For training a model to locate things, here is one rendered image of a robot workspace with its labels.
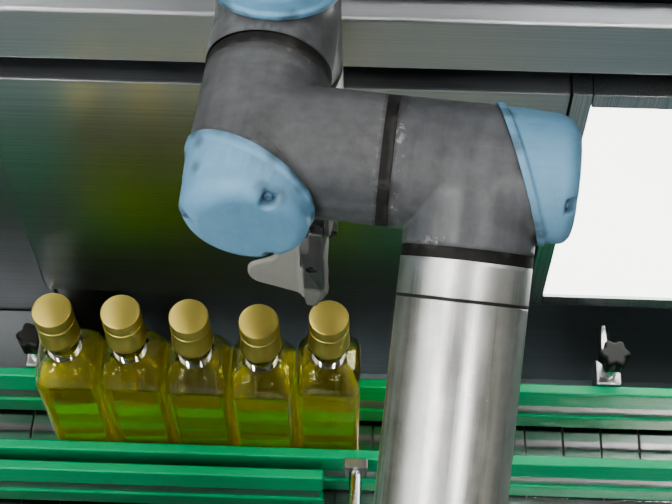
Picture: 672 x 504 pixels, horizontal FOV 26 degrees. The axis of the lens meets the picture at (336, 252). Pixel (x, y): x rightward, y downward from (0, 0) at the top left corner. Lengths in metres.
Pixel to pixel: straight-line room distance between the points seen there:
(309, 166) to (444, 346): 0.12
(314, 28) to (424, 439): 0.24
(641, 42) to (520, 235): 0.35
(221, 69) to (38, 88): 0.37
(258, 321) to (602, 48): 0.36
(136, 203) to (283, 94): 0.51
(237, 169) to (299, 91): 0.06
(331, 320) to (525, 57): 0.27
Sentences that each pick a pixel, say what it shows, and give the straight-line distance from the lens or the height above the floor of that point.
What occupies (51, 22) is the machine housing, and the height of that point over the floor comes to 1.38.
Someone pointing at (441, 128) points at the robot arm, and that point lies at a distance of 0.80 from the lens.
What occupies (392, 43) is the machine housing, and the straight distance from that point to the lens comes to 1.11.
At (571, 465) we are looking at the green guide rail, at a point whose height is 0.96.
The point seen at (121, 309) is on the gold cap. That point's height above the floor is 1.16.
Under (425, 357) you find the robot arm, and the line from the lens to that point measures 0.79.
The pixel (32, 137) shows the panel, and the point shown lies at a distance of 1.24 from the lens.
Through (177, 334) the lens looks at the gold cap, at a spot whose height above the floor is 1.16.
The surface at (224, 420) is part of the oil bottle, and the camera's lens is 1.34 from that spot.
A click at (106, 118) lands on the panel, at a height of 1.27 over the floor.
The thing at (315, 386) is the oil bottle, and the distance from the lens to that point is 1.27.
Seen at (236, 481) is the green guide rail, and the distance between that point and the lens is 1.38.
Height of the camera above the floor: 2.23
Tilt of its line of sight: 59 degrees down
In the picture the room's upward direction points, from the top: straight up
